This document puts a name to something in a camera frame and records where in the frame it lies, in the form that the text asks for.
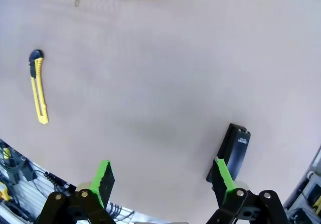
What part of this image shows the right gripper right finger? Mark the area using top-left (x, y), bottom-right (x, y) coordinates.
top-left (205, 157), bottom-right (291, 224)

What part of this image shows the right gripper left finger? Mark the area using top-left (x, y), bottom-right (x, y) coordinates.
top-left (36, 159), bottom-right (117, 224)

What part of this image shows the black stapler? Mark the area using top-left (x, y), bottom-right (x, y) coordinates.
top-left (206, 123), bottom-right (252, 184)

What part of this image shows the yellow utility knife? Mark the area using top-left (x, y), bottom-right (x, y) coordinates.
top-left (28, 49), bottom-right (50, 125)

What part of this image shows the black cable bundle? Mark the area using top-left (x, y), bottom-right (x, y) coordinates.
top-left (0, 140), bottom-right (76, 224)

